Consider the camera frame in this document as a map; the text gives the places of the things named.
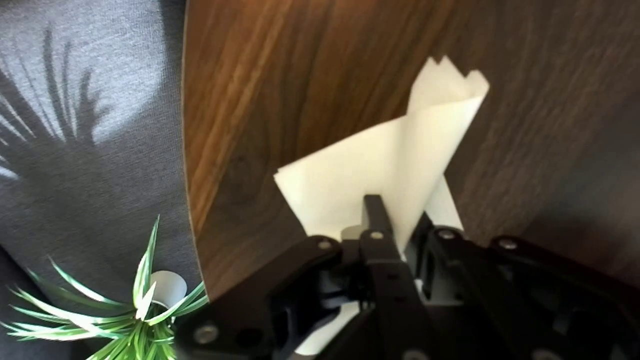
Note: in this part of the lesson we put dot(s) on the pale plant pot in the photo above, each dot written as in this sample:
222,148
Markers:
170,286

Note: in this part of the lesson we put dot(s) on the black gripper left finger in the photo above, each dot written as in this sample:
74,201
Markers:
307,300

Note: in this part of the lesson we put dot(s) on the green spiky plant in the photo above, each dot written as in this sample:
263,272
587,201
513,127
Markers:
127,326

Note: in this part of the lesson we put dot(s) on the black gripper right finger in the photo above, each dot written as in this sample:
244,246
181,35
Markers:
521,300

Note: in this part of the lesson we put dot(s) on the white paper napkin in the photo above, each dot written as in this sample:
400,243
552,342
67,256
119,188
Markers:
387,166

